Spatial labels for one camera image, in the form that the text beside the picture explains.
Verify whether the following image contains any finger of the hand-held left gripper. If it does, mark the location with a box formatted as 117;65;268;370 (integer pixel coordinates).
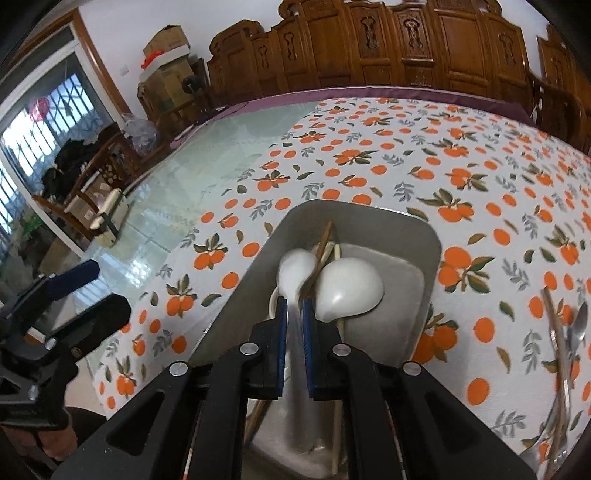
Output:
10;259;101;320
43;294;134;355

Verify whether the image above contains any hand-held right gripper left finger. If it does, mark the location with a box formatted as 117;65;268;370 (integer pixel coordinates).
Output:
50;298;288;480

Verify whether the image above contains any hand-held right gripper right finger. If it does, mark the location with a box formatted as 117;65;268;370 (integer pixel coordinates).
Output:
301;298;539;480

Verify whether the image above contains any small white spoon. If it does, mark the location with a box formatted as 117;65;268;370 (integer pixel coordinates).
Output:
276;248;325;463

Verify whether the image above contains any large white spoon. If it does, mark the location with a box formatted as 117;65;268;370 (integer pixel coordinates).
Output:
317;257;386;324

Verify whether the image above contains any light wooden chopstick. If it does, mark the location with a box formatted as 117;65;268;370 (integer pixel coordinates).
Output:
312;240;335;283

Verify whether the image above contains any rectangular metal tray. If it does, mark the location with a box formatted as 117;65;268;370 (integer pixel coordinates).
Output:
187;199;443;480

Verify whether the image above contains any dark brown chopstick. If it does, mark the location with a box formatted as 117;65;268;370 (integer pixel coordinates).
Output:
247;220;334;449
540;287;576;463

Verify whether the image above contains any person's left hand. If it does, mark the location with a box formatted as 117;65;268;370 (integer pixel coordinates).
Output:
34;413;80;461

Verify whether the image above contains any wooden side chair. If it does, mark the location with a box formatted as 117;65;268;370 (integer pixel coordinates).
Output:
32;133;140;241

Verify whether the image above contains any dark clothes pile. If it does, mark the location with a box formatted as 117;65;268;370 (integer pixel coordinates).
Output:
43;137;99;195

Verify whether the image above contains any barred glass window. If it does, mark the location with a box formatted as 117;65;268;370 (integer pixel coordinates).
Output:
0;50;117;232

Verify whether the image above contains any clear plastic bag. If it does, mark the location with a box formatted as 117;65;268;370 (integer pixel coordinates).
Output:
122;117;161;154

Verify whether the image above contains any large cardboard box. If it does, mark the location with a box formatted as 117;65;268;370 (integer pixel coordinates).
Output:
138;57;209;117

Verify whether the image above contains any orange print tablecloth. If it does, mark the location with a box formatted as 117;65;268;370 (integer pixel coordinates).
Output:
95;97;591;468

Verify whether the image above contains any small cardboard box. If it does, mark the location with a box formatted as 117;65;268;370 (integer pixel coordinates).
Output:
143;25;191;59

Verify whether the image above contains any metal spoon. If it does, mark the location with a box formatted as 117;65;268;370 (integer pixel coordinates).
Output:
547;301;591;470
519;382;574;479

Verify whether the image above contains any purple sofa cushion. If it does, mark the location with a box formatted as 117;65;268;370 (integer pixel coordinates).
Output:
170;85;533;149

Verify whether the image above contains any carved wooden sofa bench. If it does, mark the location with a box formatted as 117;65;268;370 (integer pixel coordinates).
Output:
205;0;537;100

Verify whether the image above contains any carved wooden armchair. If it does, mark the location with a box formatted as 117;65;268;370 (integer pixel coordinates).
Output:
531;25;591;154

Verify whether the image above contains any wooden door frame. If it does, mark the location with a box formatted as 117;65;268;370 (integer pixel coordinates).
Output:
68;9;136;121

